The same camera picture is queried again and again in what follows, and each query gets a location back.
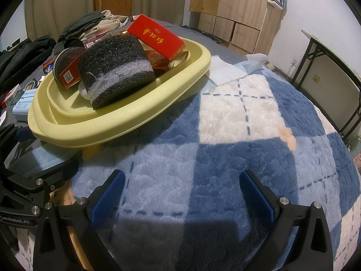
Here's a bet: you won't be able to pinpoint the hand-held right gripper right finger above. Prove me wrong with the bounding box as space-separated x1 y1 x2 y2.
239 170 335 271

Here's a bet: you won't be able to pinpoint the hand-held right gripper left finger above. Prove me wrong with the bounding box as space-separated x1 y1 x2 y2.
33 170 126 271

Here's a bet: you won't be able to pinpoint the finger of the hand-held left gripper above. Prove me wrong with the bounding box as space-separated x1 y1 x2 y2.
17 158 79 196
0 124 35 160

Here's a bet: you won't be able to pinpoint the red box white label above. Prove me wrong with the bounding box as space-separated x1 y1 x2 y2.
58 54 85 90

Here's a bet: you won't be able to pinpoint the black foam roll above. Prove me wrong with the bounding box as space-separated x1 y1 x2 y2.
77 35 156 110
53 47 86 86

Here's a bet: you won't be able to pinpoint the yellow plastic basin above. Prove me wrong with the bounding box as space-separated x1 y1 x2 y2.
27 36 212 149

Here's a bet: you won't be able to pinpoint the red carton gold lettering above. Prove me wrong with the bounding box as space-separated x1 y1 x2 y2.
127 14 186 62

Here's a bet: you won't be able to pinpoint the brown cardboard sheet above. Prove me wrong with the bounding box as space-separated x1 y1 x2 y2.
49 182 76 207

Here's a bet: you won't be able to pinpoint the light blue box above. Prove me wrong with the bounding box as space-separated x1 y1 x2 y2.
13 88 38 122

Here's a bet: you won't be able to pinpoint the red white small box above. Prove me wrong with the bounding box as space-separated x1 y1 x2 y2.
0 84 21 108

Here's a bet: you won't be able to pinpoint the blue white checked plush blanket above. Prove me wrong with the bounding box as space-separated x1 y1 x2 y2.
8 59 359 271

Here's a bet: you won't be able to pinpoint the black round object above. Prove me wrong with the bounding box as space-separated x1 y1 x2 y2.
63 38 85 50

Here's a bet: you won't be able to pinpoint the red packs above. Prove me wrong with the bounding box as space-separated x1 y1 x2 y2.
85 32 113 48

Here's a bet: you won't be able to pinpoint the dark green cloth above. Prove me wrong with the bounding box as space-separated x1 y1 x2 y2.
58 11 105 40

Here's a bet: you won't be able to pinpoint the white flat cloth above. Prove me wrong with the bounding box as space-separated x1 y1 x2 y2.
207 55 249 87

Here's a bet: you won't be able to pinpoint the beige cloth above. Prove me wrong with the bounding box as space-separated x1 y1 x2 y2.
82 10 132 41

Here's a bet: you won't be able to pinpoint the black folding table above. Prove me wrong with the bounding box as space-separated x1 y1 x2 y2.
292 30 361 147

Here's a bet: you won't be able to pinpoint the beige curtain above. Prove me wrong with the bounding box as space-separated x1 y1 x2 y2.
24 0 192 34

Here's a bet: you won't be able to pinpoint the wooden wardrobe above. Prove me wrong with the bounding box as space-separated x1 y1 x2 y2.
188 0 284 58

